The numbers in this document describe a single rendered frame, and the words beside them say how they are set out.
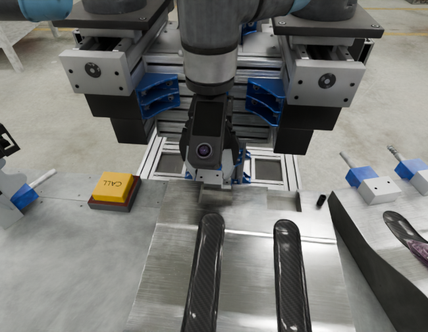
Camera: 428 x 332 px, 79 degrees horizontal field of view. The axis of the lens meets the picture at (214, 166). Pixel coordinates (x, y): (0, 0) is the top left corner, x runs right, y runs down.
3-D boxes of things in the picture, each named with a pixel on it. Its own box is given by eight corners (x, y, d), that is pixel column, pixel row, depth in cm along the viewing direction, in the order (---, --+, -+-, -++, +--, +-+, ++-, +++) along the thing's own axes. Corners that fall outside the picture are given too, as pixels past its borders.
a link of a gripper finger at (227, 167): (240, 161, 54) (232, 126, 48) (240, 183, 50) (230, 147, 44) (226, 163, 55) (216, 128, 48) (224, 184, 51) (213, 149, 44)
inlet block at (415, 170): (372, 156, 57) (383, 137, 53) (392, 153, 58) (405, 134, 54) (415, 204, 48) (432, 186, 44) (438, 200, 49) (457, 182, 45)
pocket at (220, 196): (202, 194, 46) (201, 180, 44) (232, 197, 46) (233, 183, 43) (199, 215, 43) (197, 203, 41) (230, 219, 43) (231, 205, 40)
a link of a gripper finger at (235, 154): (243, 159, 47) (234, 120, 41) (243, 165, 46) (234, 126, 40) (218, 161, 48) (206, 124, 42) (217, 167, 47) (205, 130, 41)
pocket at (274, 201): (263, 199, 46) (266, 186, 43) (294, 202, 45) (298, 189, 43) (263, 222, 43) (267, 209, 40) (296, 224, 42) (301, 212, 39)
